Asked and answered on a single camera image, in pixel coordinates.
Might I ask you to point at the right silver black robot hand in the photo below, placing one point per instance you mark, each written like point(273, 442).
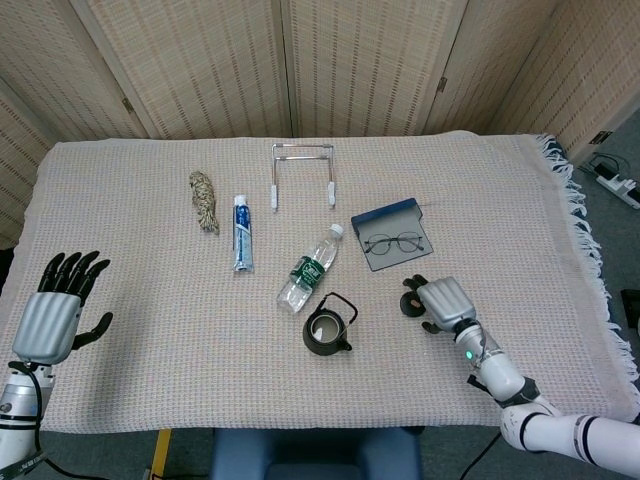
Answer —
point(447, 302)

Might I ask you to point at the blue white toothpaste tube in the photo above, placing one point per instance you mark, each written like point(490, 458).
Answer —
point(242, 235)

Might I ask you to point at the beige woven tablecloth with fringe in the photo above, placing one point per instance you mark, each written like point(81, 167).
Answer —
point(200, 360)

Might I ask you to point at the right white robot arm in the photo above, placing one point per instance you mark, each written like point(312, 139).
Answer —
point(505, 375)

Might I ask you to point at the small black lid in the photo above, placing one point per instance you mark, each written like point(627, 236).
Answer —
point(410, 310)

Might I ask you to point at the brass screen hinge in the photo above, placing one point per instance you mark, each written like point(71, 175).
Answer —
point(128, 105)
point(442, 84)

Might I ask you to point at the yellow floor tape strip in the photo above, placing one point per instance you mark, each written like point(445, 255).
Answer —
point(160, 450)

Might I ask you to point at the clear water bottle green label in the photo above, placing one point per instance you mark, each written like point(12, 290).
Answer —
point(305, 272)

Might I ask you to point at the woven folding screen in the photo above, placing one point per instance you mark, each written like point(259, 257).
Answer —
point(350, 65)

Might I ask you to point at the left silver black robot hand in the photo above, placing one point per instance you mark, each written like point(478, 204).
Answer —
point(47, 325)

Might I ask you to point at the black box on floor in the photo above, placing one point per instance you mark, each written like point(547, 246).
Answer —
point(631, 305)

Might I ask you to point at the thin black frame eyeglasses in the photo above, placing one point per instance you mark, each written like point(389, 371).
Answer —
point(380, 246)

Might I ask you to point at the dark green cast iron teapot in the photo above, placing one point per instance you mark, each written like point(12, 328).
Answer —
point(325, 346)

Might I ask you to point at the white power strip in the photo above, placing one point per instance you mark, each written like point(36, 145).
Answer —
point(617, 185)

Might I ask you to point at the blue padded seat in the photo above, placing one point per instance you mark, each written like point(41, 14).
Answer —
point(315, 452)

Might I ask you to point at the blue open glasses case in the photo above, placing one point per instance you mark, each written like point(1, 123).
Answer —
point(385, 212)

